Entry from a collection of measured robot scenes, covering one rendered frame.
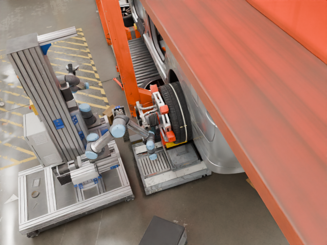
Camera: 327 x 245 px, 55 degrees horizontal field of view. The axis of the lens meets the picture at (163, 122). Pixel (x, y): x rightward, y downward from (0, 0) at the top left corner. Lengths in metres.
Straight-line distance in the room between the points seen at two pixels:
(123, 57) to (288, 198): 3.28
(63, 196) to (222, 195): 1.83
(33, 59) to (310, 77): 2.56
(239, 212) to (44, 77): 2.42
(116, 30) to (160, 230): 2.02
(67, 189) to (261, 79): 3.67
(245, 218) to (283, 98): 3.36
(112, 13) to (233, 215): 2.45
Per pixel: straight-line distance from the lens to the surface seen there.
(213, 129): 2.51
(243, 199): 3.75
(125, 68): 3.53
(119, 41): 3.36
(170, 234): 3.17
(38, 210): 3.90
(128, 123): 2.90
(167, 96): 3.17
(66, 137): 3.27
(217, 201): 3.72
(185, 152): 3.84
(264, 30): 0.39
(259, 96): 0.29
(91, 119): 3.57
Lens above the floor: 3.18
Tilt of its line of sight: 44 degrees down
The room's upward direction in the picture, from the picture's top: 9 degrees counter-clockwise
